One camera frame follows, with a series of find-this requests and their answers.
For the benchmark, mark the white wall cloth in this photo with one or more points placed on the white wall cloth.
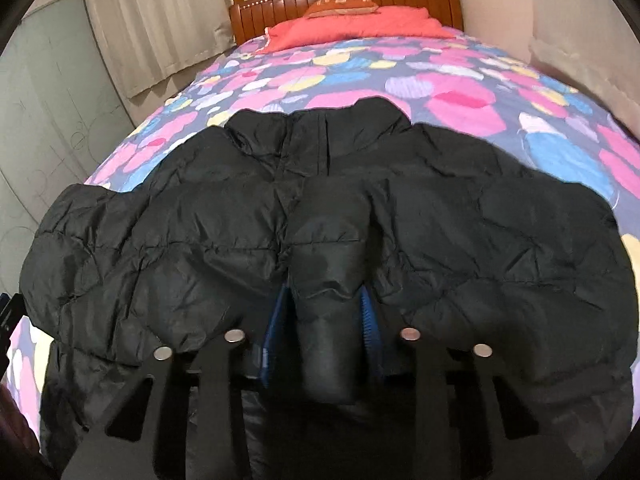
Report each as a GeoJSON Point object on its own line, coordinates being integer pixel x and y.
{"type": "Point", "coordinates": [585, 20]}

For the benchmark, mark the dotted colourful bedspread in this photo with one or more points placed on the dotted colourful bedspread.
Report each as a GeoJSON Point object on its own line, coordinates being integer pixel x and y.
{"type": "Point", "coordinates": [450, 100]}

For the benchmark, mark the red pillow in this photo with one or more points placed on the red pillow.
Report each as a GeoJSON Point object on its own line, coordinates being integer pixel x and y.
{"type": "Point", "coordinates": [360, 27]}

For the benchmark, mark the frosted glass door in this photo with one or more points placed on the frosted glass door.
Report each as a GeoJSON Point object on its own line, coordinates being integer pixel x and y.
{"type": "Point", "coordinates": [50, 85]}

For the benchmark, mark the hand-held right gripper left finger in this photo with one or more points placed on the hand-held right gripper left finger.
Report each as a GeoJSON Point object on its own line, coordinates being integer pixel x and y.
{"type": "Point", "coordinates": [274, 340]}

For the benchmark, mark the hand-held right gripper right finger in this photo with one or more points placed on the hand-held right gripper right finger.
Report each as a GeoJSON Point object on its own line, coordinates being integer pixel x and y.
{"type": "Point", "coordinates": [371, 330]}

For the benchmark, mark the cream curtain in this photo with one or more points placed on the cream curtain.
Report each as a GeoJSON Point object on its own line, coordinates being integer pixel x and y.
{"type": "Point", "coordinates": [160, 20]}

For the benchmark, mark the black puffer jacket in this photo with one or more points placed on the black puffer jacket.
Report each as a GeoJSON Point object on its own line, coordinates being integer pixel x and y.
{"type": "Point", "coordinates": [200, 235]}

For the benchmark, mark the orange cushion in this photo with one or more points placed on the orange cushion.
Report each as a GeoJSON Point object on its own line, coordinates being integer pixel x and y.
{"type": "Point", "coordinates": [342, 5]}

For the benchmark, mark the wooden headboard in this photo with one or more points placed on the wooden headboard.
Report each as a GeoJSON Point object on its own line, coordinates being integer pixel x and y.
{"type": "Point", "coordinates": [425, 0]}

